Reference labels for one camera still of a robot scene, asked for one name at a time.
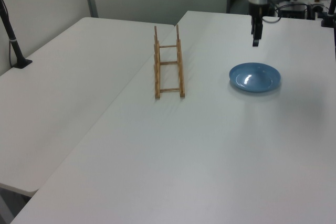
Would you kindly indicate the black electronics box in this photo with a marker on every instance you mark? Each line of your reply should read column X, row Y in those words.
column 292, row 11

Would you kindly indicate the wooden plate rack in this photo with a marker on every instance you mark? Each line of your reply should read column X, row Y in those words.
column 169, row 66

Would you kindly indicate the black clamp stand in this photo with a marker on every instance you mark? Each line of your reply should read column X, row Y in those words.
column 329, row 11

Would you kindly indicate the blue round plate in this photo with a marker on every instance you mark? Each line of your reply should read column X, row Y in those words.
column 255, row 77

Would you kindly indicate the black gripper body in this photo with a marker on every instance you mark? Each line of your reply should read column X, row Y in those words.
column 258, row 10

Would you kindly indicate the black camera stand pole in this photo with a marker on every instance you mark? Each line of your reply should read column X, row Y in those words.
column 11, row 37

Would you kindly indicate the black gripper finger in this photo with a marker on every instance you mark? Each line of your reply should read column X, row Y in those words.
column 253, row 26
column 257, row 35

